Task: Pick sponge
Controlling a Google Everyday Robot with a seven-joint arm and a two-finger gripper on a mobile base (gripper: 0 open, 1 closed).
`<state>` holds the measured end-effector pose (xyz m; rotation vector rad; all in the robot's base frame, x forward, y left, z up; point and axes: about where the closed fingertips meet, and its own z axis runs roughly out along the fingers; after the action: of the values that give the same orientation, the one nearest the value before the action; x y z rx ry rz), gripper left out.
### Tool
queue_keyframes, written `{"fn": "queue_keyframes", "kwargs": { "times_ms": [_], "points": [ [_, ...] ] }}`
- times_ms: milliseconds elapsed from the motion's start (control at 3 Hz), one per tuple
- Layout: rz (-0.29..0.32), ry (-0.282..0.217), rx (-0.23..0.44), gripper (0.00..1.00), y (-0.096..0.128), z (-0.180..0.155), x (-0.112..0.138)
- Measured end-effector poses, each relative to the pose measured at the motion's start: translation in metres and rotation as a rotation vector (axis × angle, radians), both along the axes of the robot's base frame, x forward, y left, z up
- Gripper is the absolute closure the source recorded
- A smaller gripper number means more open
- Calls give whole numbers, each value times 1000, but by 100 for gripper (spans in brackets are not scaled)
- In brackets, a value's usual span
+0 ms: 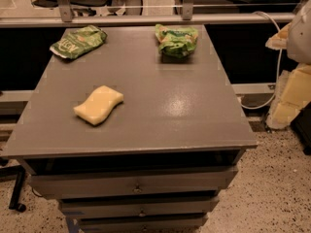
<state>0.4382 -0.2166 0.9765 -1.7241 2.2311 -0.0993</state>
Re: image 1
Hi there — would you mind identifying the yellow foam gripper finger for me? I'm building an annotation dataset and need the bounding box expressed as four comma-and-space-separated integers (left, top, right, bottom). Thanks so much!
266, 64, 311, 129
265, 23, 291, 50

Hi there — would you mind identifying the yellow sponge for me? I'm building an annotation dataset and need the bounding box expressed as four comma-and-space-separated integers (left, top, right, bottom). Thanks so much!
73, 85, 124, 125

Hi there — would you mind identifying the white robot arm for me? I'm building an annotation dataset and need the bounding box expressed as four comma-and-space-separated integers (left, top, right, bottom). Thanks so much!
265, 0, 311, 129

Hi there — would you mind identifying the crumpled green snack bag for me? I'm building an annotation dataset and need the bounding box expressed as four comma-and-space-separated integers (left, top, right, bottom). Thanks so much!
155, 24, 198, 58

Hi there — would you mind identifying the grey drawer cabinet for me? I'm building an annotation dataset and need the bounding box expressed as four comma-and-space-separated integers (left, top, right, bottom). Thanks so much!
1, 24, 259, 233

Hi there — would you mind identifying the middle drawer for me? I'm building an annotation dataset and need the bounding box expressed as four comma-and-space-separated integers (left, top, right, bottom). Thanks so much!
60, 196, 219, 218

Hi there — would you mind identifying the drawer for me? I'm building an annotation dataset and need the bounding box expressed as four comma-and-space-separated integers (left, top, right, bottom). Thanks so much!
30, 166, 238, 199
79, 214, 207, 233
60, 196, 219, 218

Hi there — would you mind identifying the bottom drawer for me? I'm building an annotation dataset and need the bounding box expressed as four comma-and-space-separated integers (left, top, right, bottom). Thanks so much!
79, 214, 207, 233

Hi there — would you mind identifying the top drawer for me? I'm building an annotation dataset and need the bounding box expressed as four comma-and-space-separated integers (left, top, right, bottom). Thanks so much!
30, 166, 238, 199

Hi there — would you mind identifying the green snack bag left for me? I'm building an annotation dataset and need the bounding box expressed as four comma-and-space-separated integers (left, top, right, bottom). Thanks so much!
50, 25, 107, 60

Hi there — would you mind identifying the black stand leg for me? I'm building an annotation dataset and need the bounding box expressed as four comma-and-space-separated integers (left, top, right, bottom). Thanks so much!
0, 157, 26, 213

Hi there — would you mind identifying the metal railing frame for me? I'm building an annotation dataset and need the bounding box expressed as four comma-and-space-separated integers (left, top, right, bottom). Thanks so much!
0, 0, 307, 28

